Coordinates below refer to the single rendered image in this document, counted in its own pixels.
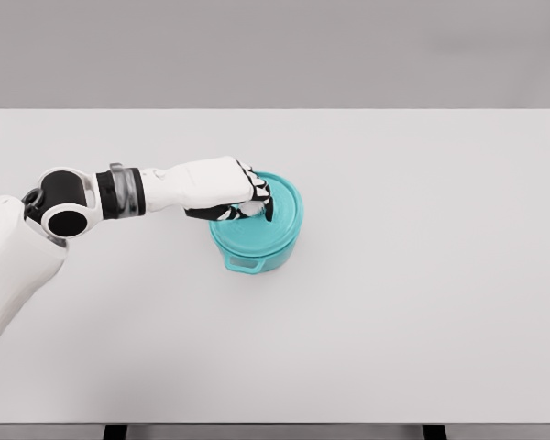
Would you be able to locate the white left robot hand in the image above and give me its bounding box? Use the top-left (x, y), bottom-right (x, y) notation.
top-left (179, 156), bottom-right (275, 223)

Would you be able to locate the teal pot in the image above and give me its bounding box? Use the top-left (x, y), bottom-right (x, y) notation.
top-left (210, 194), bottom-right (305, 276)

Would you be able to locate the teal pot lid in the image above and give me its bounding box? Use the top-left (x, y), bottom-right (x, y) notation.
top-left (209, 171), bottom-right (305, 259)

